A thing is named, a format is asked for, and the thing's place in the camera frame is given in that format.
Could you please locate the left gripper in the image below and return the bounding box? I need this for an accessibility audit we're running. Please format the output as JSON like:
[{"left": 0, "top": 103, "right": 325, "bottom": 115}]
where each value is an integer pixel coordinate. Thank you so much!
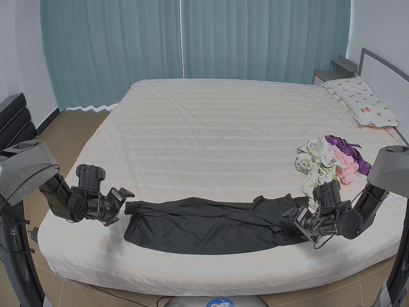
[{"left": 97, "top": 187, "right": 135, "bottom": 227}]

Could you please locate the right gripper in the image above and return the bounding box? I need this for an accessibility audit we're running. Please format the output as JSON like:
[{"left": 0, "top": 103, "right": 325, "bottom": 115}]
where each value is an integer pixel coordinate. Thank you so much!
[{"left": 281, "top": 207, "right": 317, "bottom": 243}]

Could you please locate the black T-shirt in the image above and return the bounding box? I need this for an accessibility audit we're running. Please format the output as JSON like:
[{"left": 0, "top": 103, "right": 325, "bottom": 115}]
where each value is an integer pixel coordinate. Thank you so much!
[{"left": 124, "top": 195, "right": 315, "bottom": 255}]

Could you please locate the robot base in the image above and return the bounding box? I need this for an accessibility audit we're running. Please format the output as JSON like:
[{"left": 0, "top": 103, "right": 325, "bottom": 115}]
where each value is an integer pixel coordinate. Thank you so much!
[{"left": 160, "top": 296, "right": 267, "bottom": 307}]

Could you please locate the bed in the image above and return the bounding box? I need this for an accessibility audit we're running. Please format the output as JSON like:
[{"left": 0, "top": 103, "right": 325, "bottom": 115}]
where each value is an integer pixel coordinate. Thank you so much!
[{"left": 38, "top": 48, "right": 409, "bottom": 297}]

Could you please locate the white printed pyjama top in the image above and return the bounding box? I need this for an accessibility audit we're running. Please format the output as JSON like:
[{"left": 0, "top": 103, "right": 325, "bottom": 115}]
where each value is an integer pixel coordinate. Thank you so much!
[{"left": 295, "top": 135, "right": 342, "bottom": 209}]

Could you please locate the pink garment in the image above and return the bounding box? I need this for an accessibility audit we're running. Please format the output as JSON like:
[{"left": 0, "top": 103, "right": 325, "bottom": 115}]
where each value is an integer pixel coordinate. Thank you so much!
[{"left": 332, "top": 145, "right": 358, "bottom": 185}]

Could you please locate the purple garment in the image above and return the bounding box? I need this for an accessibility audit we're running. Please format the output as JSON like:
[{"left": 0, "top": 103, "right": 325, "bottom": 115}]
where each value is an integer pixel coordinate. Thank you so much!
[{"left": 324, "top": 135, "right": 373, "bottom": 177}]

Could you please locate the white printed pillow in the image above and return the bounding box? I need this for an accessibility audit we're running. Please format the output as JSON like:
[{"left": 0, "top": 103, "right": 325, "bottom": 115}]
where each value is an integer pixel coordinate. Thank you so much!
[{"left": 320, "top": 77, "right": 401, "bottom": 129}]

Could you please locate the black chest of drawers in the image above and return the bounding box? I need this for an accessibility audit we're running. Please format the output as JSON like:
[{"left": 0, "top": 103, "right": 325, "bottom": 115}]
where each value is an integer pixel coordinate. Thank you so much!
[{"left": 0, "top": 93, "right": 36, "bottom": 151}]

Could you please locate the grey bedside table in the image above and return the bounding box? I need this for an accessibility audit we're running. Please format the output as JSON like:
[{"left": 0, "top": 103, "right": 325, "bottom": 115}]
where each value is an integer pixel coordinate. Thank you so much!
[{"left": 315, "top": 55, "right": 358, "bottom": 85}]

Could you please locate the blue-green curtain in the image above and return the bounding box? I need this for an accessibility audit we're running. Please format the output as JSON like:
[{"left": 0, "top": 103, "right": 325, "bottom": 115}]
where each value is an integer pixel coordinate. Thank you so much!
[
  {"left": 40, "top": 0, "right": 186, "bottom": 112},
  {"left": 180, "top": 0, "right": 351, "bottom": 85}
]

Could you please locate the black cable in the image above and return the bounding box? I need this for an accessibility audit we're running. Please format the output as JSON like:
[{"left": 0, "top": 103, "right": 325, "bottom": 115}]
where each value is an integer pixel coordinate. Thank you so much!
[{"left": 313, "top": 235, "right": 333, "bottom": 249}]

